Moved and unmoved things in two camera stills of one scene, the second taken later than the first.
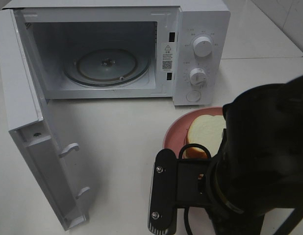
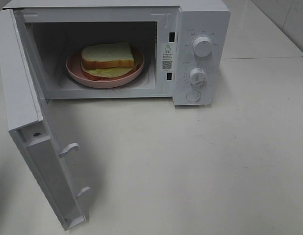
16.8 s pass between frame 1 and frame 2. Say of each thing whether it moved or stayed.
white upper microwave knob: stayed
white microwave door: stayed
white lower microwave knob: stayed
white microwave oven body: stayed
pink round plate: moved
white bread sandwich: moved
